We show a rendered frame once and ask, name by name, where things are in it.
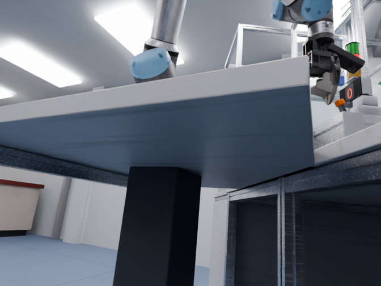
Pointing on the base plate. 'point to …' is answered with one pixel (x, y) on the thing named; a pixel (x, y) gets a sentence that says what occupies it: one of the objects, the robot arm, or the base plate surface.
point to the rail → (337, 128)
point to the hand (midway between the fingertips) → (331, 100)
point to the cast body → (366, 105)
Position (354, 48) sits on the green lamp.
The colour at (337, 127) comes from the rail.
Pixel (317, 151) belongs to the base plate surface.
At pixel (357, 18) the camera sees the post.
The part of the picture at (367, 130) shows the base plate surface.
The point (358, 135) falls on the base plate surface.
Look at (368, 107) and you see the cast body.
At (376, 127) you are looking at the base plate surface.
